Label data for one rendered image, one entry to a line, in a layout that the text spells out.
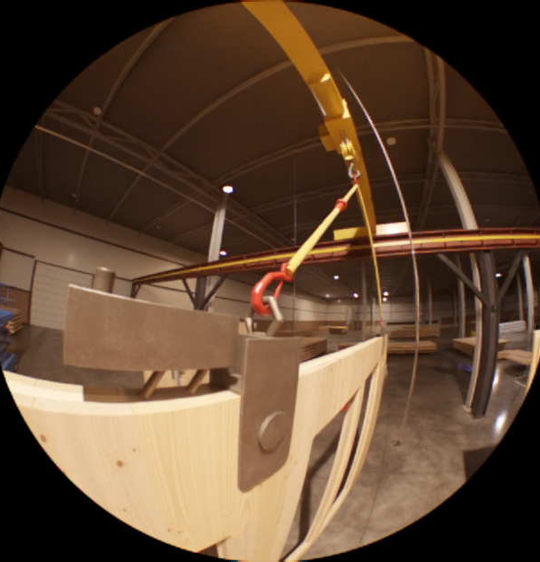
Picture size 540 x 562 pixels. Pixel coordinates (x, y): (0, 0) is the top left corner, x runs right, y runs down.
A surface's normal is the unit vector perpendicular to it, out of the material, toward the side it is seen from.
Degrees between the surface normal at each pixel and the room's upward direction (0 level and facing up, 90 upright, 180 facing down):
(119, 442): 90
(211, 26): 180
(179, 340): 90
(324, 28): 180
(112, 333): 90
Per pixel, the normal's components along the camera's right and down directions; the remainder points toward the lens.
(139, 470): 0.78, -0.07
